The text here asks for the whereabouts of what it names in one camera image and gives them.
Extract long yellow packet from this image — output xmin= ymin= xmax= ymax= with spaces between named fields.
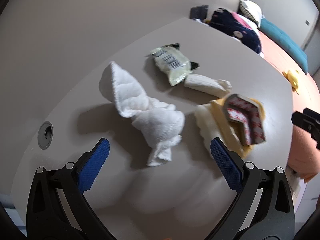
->
xmin=210 ymin=97 xmax=266 ymax=159

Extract dark wall outlet panel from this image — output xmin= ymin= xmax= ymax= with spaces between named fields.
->
xmin=190 ymin=4 xmax=209 ymax=20

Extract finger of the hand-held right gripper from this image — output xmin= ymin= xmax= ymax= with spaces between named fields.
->
xmin=291 ymin=110 xmax=320 ymax=151
xmin=303 ymin=107 xmax=320 ymax=123

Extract pink fleece blanket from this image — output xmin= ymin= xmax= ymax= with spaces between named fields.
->
xmin=231 ymin=11 xmax=259 ymax=30

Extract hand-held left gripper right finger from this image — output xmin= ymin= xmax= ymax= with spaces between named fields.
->
xmin=205 ymin=137 xmax=297 ymax=240

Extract round metal cable grommet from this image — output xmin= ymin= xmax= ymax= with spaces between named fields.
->
xmin=37 ymin=121 xmax=54 ymax=150

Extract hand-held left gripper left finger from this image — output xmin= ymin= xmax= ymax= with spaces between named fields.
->
xmin=26 ymin=137 xmax=118 ymax=240

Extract navy patterned blanket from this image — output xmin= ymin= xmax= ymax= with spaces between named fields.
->
xmin=209 ymin=7 xmax=262 ymax=55

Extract teal cushion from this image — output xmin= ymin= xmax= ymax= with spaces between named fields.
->
xmin=260 ymin=17 xmax=308 ymax=75

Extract white waffle cloth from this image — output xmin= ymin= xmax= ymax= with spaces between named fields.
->
xmin=184 ymin=74 xmax=232 ymax=98

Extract yellow plush toy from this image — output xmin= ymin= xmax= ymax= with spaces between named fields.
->
xmin=282 ymin=69 xmax=300 ymax=93

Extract red and white tape card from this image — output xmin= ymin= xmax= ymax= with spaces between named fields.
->
xmin=221 ymin=93 xmax=267 ymax=146

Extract white quilted towel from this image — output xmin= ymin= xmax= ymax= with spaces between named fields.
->
xmin=99 ymin=61 xmax=186 ymax=167

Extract checkered pillow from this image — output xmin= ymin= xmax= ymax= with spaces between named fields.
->
xmin=239 ymin=0 xmax=263 ymax=28

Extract green and white wrapper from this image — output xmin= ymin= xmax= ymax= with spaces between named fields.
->
xmin=149 ymin=43 xmax=201 ymax=87

